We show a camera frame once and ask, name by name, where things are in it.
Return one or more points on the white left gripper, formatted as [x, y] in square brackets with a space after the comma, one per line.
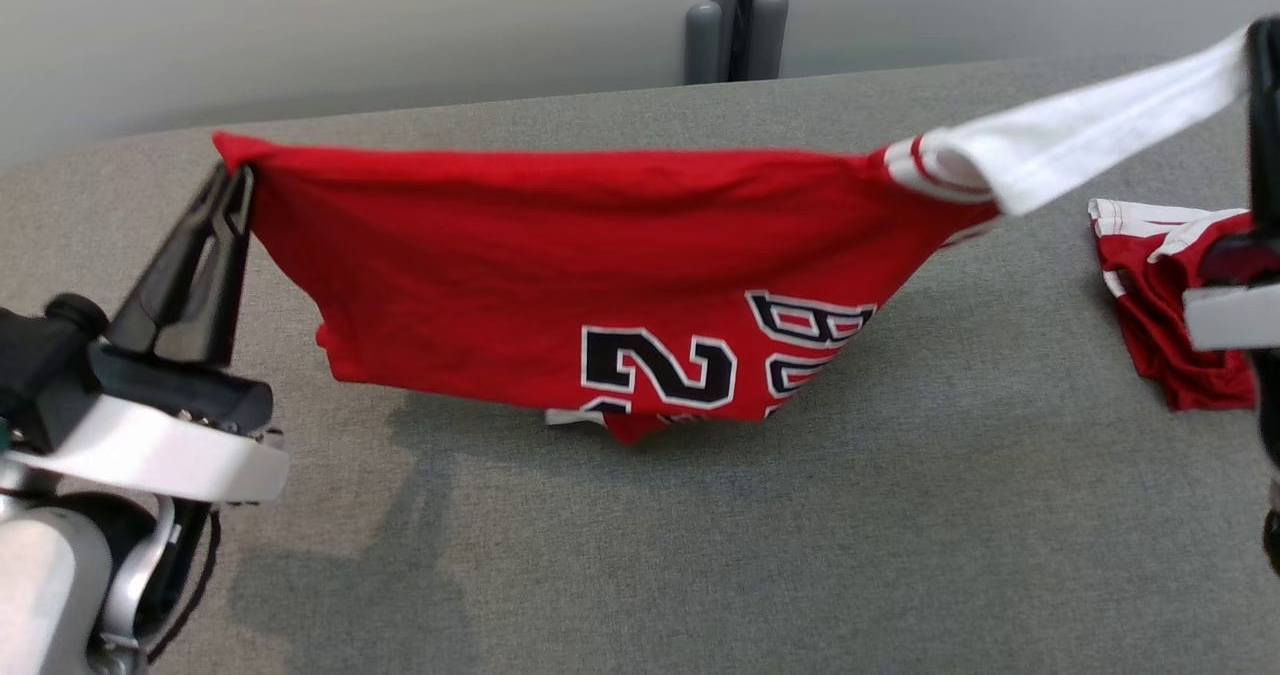
[160, 445]

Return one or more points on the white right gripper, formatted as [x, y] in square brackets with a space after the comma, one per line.
[1235, 315]

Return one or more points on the red shorts white stripe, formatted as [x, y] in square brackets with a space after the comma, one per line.
[1165, 335]

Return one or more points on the red basketball jersey white trim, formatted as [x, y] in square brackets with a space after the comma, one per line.
[560, 255]

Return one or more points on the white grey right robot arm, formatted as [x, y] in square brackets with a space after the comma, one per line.
[1272, 455]

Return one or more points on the grey fabric sofa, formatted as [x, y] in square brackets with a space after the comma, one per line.
[700, 555]

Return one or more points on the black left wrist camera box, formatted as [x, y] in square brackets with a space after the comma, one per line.
[45, 365]

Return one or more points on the grey metal partition post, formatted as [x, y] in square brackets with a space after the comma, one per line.
[738, 15]

